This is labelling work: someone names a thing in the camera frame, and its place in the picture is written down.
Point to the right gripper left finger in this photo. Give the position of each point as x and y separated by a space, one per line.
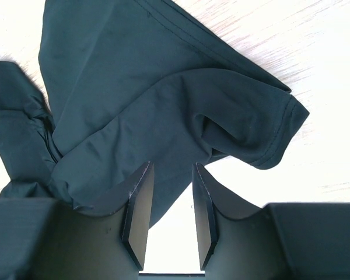
113 228

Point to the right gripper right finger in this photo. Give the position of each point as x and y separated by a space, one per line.
230 230

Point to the black t-shirt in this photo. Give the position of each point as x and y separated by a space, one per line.
130 82

